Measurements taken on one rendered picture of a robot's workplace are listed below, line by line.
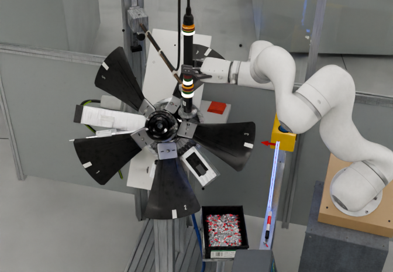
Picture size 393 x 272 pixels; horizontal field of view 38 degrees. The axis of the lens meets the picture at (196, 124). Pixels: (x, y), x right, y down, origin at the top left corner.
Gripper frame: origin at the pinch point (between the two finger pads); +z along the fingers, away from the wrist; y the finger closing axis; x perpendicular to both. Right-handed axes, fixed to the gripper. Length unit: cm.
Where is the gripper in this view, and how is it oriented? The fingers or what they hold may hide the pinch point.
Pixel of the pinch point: (188, 65)
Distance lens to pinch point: 200.9
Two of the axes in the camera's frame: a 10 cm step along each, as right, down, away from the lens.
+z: -9.7, -1.6, 1.7
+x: 0.2, -8.0, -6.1
